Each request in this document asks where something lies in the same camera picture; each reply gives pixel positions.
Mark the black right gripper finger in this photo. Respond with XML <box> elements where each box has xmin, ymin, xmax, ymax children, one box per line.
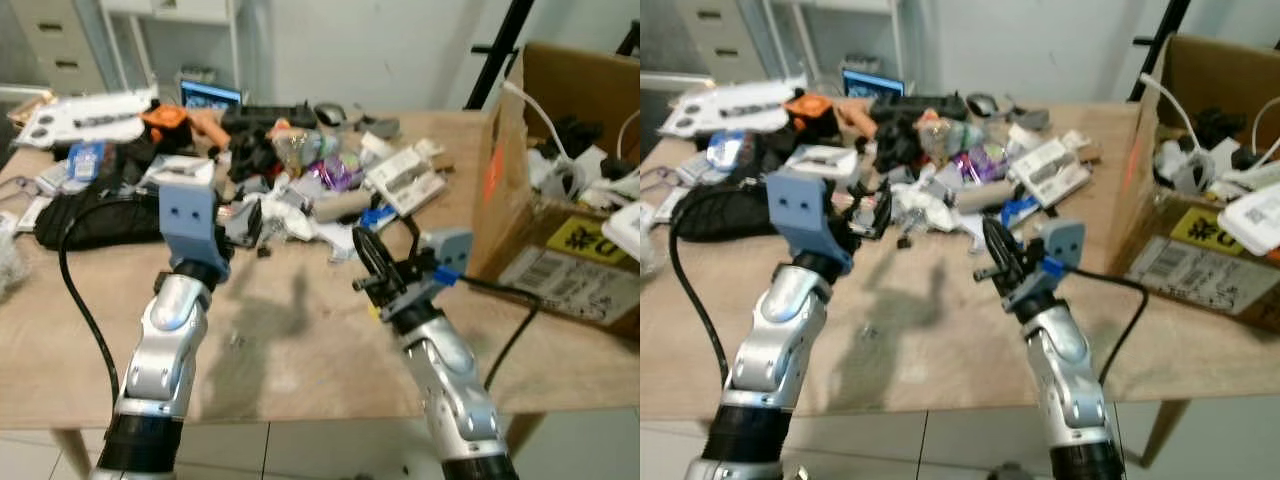
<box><xmin>366</xmin><ymin>232</ymin><xmax>401</xmax><ymax>289</ymax></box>
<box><xmin>996</xmin><ymin>224</ymin><xmax>1025</xmax><ymax>283</ymax></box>
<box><xmin>982</xmin><ymin>216</ymin><xmax>1007</xmax><ymax>277</ymax></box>
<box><xmin>352</xmin><ymin>226</ymin><xmax>379</xmax><ymax>287</ymax></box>

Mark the brown cardboard tube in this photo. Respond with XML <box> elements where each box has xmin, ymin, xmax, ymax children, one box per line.
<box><xmin>954</xmin><ymin>180</ymin><xmax>1012</xmax><ymax>214</ymax></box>
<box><xmin>311</xmin><ymin>190</ymin><xmax>370</xmax><ymax>224</ymax></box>

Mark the clear plastic snack bag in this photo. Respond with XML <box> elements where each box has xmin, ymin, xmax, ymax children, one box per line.
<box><xmin>268</xmin><ymin>124</ymin><xmax>323</xmax><ymax>178</ymax></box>
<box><xmin>914</xmin><ymin>114</ymin><xmax>988</xmax><ymax>167</ymax></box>

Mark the purple foil wrapper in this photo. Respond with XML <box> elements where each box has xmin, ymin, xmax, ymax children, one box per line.
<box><xmin>309</xmin><ymin>154</ymin><xmax>367</xmax><ymax>193</ymax></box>
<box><xmin>950</xmin><ymin>144</ymin><xmax>1007</xmax><ymax>182</ymax></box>

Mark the white printed carton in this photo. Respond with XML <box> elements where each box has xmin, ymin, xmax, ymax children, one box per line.
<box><xmin>1009</xmin><ymin>135</ymin><xmax>1092</xmax><ymax>208</ymax></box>
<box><xmin>364</xmin><ymin>150</ymin><xmax>448</xmax><ymax>217</ymax></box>

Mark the black keyboard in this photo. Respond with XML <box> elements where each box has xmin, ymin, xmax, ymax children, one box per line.
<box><xmin>869</xmin><ymin>92</ymin><xmax>967</xmax><ymax>122</ymax></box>
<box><xmin>220</xmin><ymin>102</ymin><xmax>320</xmax><ymax>132</ymax></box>

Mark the orange plastic device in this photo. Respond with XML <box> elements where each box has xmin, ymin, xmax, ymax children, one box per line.
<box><xmin>140</xmin><ymin>102</ymin><xmax>192</xmax><ymax>142</ymax></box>
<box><xmin>783</xmin><ymin>91</ymin><xmax>837</xmax><ymax>132</ymax></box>

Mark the black fabric bag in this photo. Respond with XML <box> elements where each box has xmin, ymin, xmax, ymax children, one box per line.
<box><xmin>670</xmin><ymin>180</ymin><xmax>793</xmax><ymax>244</ymax></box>
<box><xmin>34</xmin><ymin>188</ymin><xmax>167</xmax><ymax>252</ymax></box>

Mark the large brown cardboard box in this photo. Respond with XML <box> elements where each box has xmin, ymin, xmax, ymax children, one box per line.
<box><xmin>468</xmin><ymin>40</ymin><xmax>641</xmax><ymax>339</ymax></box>
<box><xmin>1104</xmin><ymin>34</ymin><xmax>1280</xmax><ymax>334</ymax></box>

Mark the blue and white packet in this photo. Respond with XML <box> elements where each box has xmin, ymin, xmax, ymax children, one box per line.
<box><xmin>704</xmin><ymin>129</ymin><xmax>748</xmax><ymax>171</ymax></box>
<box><xmin>64</xmin><ymin>140</ymin><xmax>107</xmax><ymax>183</ymax></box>

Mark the white panel with black holes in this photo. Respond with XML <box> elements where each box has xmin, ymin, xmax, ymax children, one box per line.
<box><xmin>657</xmin><ymin>78</ymin><xmax>807</xmax><ymax>139</ymax></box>
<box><xmin>12</xmin><ymin>90</ymin><xmax>158</xmax><ymax>150</ymax></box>

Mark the wooden table leg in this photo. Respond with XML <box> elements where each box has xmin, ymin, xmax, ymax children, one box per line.
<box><xmin>1139</xmin><ymin>399</ymin><xmax>1193</xmax><ymax>468</ymax></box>
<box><xmin>48</xmin><ymin>429</ymin><xmax>93</xmax><ymax>479</ymax></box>
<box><xmin>503</xmin><ymin>411</ymin><xmax>548</xmax><ymax>458</ymax></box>

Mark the white plastic device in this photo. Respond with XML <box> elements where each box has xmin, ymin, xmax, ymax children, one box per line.
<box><xmin>600</xmin><ymin>199</ymin><xmax>641</xmax><ymax>263</ymax></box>
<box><xmin>1217</xmin><ymin>184</ymin><xmax>1280</xmax><ymax>257</ymax></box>

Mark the grey filing cabinet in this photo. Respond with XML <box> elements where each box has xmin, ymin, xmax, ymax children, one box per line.
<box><xmin>674</xmin><ymin>0</ymin><xmax>773</xmax><ymax>83</ymax></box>
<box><xmin>8</xmin><ymin>0</ymin><xmax>113</xmax><ymax>97</ymax></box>

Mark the black metal stand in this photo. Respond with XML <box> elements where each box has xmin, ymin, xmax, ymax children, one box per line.
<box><xmin>1129</xmin><ymin>0</ymin><xmax>1193</xmax><ymax>103</ymax></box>
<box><xmin>463</xmin><ymin>0</ymin><xmax>538</xmax><ymax>112</ymax></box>

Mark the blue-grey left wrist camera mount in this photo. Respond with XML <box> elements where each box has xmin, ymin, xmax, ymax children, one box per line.
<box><xmin>765</xmin><ymin>168</ymin><xmax>853</xmax><ymax>269</ymax></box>
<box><xmin>158</xmin><ymin>183</ymin><xmax>233</xmax><ymax>269</ymax></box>

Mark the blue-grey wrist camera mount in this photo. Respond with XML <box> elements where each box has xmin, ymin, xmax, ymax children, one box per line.
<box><xmin>1035</xmin><ymin>220</ymin><xmax>1087</xmax><ymax>279</ymax></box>
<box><xmin>765</xmin><ymin>168</ymin><xmax>853</xmax><ymax>269</ymax></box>
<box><xmin>420</xmin><ymin>228</ymin><xmax>476</xmax><ymax>291</ymax></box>
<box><xmin>158</xmin><ymin>183</ymin><xmax>233</xmax><ymax>269</ymax></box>

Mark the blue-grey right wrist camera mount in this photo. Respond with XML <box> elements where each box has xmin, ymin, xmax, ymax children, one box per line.
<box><xmin>420</xmin><ymin>228</ymin><xmax>476</xmax><ymax>291</ymax></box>
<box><xmin>1035</xmin><ymin>220</ymin><xmax>1087</xmax><ymax>279</ymax></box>

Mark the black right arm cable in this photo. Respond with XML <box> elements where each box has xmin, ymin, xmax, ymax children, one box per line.
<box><xmin>1060</xmin><ymin>264</ymin><xmax>1152</xmax><ymax>387</ymax></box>
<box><xmin>440</xmin><ymin>270</ymin><xmax>542</xmax><ymax>391</ymax></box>

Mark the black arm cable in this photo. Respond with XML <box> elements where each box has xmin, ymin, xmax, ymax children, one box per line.
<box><xmin>440</xmin><ymin>270</ymin><xmax>542</xmax><ymax>391</ymax></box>
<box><xmin>57</xmin><ymin>195</ymin><xmax>163</xmax><ymax>403</ymax></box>
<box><xmin>668</xmin><ymin>188</ymin><xmax>773</xmax><ymax>389</ymax></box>
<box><xmin>1060</xmin><ymin>264</ymin><xmax>1152</xmax><ymax>387</ymax></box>

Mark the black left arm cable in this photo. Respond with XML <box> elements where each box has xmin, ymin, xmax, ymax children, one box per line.
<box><xmin>57</xmin><ymin>195</ymin><xmax>163</xmax><ymax>403</ymax></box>
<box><xmin>668</xmin><ymin>188</ymin><xmax>773</xmax><ymax>389</ymax></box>

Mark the white metal shelf frame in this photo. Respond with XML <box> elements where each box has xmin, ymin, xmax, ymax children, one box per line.
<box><xmin>788</xmin><ymin>0</ymin><xmax>904</xmax><ymax>83</ymax></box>
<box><xmin>99</xmin><ymin>0</ymin><xmax>247</xmax><ymax>93</ymax></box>

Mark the white cable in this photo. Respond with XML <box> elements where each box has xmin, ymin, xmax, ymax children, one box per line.
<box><xmin>1139</xmin><ymin>71</ymin><xmax>1204</xmax><ymax>143</ymax></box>
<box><xmin>502</xmin><ymin>79</ymin><xmax>573</xmax><ymax>166</ymax></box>

